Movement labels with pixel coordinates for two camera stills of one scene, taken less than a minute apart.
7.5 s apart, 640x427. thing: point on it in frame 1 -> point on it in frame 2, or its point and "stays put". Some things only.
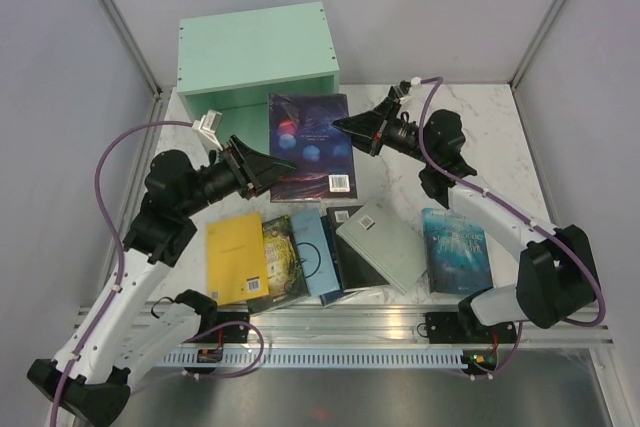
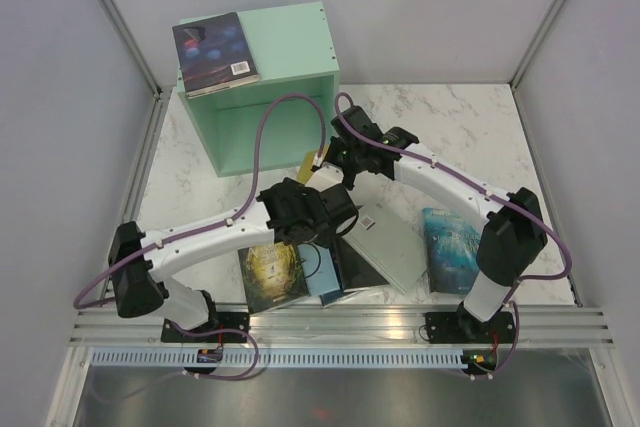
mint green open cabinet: (232, 62) stays put
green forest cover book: (287, 280) stays put
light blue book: (315, 253) stays put
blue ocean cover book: (457, 251) stays put
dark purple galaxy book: (301, 133) -> (214, 55)
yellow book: (236, 259) -> (305, 173)
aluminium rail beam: (345, 327) stays put
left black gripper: (268, 169) -> (325, 236)
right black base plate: (451, 328) stays put
